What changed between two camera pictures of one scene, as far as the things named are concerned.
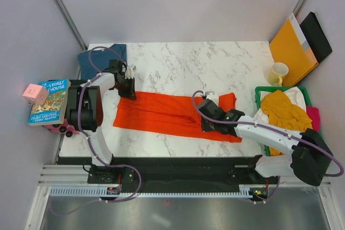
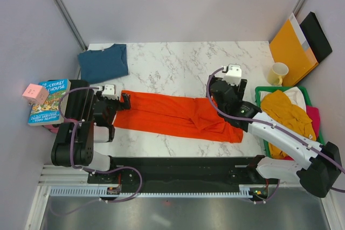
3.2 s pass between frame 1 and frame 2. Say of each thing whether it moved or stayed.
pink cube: stayed
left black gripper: moved
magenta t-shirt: stayed
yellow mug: stayed
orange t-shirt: stayed
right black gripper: moved
